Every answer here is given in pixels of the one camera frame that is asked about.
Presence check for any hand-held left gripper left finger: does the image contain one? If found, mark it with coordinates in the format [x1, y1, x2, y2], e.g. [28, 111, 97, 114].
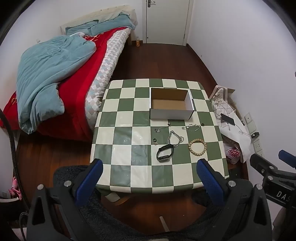
[26, 158, 104, 241]

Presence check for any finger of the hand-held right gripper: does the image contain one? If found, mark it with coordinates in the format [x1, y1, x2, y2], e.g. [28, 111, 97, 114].
[278, 150, 296, 168]
[250, 153, 281, 179]

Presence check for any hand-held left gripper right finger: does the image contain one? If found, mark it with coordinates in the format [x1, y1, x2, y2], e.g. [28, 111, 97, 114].
[196, 158, 273, 241]

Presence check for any wooden bead bracelet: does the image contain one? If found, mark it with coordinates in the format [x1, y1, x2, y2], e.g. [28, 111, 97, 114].
[188, 138, 207, 157]

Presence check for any thick silver chain necklace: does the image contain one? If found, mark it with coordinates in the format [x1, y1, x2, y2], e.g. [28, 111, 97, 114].
[166, 130, 185, 148]

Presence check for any black smart band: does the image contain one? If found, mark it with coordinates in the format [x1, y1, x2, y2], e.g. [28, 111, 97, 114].
[156, 144, 174, 162]

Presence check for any thin silver bracelet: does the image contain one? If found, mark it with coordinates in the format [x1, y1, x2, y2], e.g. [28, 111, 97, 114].
[181, 124, 201, 132]

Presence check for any thin silver pendant necklace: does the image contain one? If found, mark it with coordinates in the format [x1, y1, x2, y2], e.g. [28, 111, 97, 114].
[154, 123, 171, 133]

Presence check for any cardboard box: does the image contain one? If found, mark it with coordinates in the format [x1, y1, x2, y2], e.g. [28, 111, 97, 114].
[149, 87, 195, 120]

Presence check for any red print plastic bag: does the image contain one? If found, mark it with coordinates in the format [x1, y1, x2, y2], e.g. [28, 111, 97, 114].
[224, 144, 242, 165]

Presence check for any white paper bag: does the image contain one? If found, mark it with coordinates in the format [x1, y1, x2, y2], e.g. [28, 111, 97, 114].
[218, 110, 252, 163]

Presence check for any dark smartphone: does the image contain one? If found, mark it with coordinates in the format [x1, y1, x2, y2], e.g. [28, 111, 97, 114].
[220, 113, 236, 126]

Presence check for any green white checkered tablecloth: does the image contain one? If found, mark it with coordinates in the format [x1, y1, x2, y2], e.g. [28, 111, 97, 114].
[89, 78, 230, 194]

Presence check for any pink fabric item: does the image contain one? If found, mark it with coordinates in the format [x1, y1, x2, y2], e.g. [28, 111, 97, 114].
[9, 177, 22, 200]

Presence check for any white grid tote bag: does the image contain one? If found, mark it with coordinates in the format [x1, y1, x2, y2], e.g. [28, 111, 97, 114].
[209, 85, 236, 123]

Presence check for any bed with red sheet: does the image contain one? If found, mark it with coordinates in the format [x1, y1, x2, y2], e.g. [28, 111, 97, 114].
[0, 27, 130, 142]

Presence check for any diamond pattern mattress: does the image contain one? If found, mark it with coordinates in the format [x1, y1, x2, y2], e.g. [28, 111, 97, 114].
[85, 28, 132, 129]

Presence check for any teal duvet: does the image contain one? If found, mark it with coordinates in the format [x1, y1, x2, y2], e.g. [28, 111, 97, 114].
[16, 35, 97, 135]

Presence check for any teal pillow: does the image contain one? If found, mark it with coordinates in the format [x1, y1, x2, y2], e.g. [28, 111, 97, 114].
[65, 20, 100, 36]
[90, 12, 137, 36]

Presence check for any white door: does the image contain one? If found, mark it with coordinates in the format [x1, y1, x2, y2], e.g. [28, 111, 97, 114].
[146, 0, 190, 45]

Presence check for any beige headboard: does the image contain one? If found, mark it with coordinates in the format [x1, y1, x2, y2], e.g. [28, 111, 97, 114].
[60, 4, 138, 45]

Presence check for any black cable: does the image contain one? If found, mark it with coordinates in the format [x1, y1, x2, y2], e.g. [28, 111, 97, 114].
[0, 109, 23, 202]

